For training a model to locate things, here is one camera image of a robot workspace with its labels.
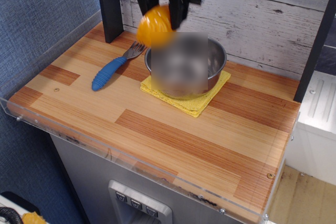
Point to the orange half pumpkin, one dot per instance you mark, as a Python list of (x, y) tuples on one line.
[(155, 27)]

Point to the stainless steel bowl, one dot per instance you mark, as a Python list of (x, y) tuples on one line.
[(186, 68)]

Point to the yellow folded cloth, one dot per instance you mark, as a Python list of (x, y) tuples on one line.
[(193, 107)]

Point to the clear acrylic table guard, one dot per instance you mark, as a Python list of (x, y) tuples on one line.
[(222, 158)]

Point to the grey cabinet with dispenser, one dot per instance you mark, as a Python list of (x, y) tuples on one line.
[(112, 190)]

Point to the white toy sink unit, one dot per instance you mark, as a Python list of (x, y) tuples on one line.
[(311, 148)]

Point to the orange object bottom left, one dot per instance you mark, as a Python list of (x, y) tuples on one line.
[(33, 218)]

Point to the blue handled fork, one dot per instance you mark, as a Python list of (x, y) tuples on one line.
[(105, 74)]

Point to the black right vertical post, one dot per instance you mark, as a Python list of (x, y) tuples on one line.
[(316, 49)]

